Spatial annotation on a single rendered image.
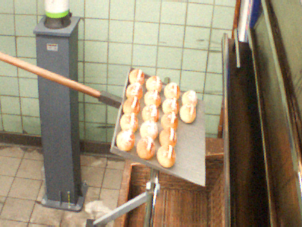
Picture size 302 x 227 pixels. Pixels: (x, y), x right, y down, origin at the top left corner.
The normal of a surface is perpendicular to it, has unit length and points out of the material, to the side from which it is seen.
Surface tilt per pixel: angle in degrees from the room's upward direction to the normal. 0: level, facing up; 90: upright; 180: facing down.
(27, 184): 0
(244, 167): 8
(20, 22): 90
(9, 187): 0
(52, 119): 90
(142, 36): 90
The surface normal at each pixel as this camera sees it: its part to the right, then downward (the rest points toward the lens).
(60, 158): -0.08, 0.56
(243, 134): 0.23, -0.80
